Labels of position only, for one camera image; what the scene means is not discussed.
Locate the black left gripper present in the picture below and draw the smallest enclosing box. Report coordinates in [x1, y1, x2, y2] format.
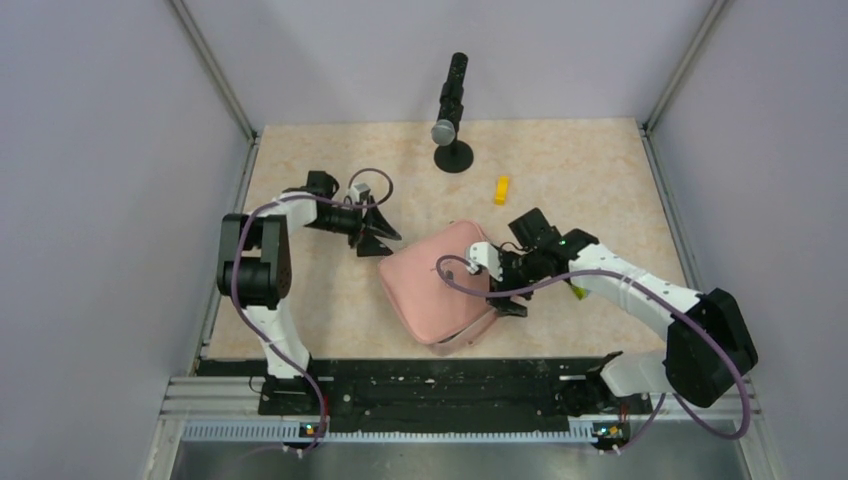
[305, 194, 400, 256]

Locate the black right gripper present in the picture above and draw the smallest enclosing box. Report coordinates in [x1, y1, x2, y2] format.
[487, 246, 546, 316]

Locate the pink medicine kit case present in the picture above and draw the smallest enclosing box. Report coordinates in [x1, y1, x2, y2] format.
[378, 220, 497, 356]

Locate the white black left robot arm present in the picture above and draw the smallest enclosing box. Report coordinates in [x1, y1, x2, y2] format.
[216, 170, 402, 414]

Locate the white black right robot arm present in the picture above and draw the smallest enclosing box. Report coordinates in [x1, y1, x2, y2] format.
[467, 208, 759, 412]

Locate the colourful toy block stack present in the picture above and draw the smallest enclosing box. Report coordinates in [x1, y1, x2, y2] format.
[569, 283, 589, 300]

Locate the yellow plastic block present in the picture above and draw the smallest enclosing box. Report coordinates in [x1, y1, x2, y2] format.
[493, 176, 510, 206]

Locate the black microphone on stand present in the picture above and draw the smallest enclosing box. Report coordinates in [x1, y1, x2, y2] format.
[430, 52, 474, 174]

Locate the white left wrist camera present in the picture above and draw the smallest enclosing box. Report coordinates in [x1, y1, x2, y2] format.
[345, 183, 371, 205]

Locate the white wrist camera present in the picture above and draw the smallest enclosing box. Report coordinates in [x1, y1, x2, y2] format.
[465, 241, 503, 281]
[345, 183, 371, 205]

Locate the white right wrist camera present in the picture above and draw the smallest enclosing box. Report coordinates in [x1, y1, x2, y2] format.
[465, 241, 503, 281]

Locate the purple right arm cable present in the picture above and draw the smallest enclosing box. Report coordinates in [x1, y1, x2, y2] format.
[435, 255, 753, 456]

